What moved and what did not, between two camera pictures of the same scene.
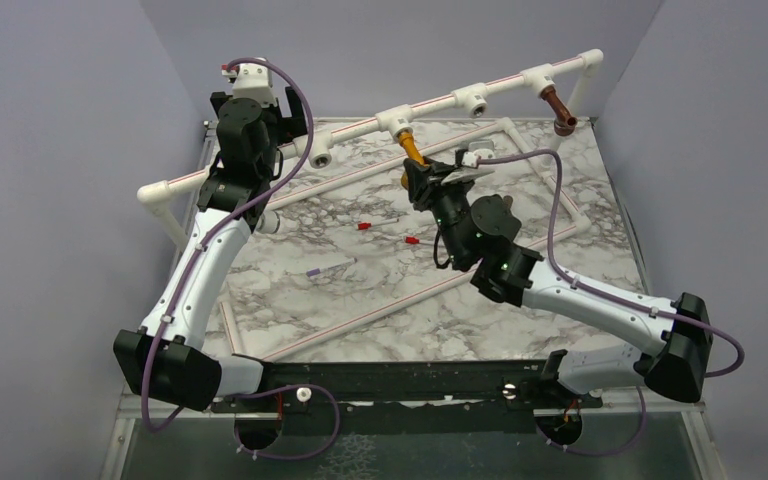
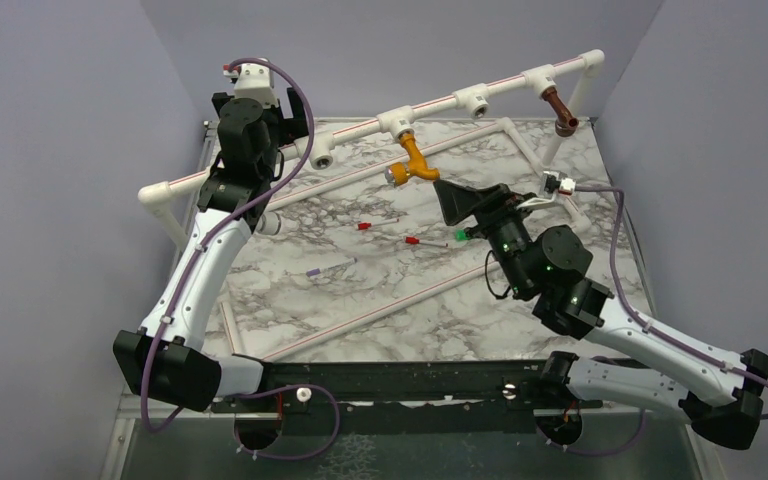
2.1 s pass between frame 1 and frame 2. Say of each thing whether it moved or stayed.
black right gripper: moved
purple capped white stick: stayed
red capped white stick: stayed
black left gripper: stayed
